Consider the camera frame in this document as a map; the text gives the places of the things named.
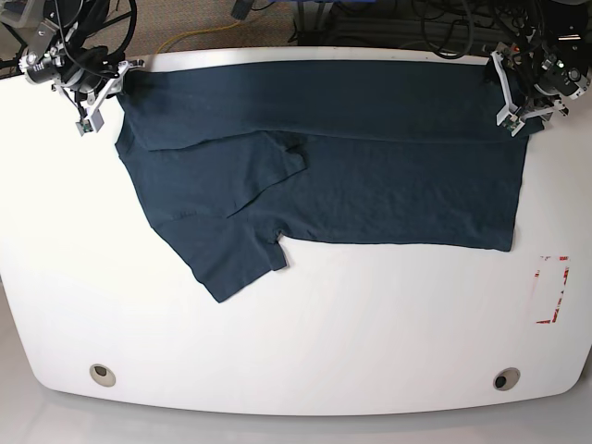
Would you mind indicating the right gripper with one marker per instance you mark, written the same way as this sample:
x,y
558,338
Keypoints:
x,y
85,77

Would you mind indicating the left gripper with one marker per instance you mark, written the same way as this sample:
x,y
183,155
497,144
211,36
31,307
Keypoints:
x,y
556,73

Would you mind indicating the dark blue T-shirt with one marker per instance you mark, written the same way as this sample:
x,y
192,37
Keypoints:
x,y
227,161

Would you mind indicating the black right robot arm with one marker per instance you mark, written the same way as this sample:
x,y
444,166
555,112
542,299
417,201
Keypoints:
x,y
67,25

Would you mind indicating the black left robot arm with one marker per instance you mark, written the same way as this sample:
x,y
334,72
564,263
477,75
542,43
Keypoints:
x,y
557,25

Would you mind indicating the red tape marking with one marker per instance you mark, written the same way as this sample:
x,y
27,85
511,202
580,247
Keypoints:
x,y
549,284

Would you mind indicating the left table grommet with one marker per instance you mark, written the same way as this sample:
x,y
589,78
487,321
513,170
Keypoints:
x,y
103,376

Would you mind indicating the table grommet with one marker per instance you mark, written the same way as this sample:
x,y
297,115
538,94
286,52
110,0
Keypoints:
x,y
506,379
103,376

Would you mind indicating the right table grommet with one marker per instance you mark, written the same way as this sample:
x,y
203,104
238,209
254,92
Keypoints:
x,y
506,379

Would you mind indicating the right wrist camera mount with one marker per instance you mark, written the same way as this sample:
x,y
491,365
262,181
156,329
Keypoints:
x,y
87,104

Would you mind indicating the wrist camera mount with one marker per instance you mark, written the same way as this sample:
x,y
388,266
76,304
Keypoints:
x,y
540,103
87,104

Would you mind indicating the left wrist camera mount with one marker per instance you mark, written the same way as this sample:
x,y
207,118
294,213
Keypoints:
x,y
540,103

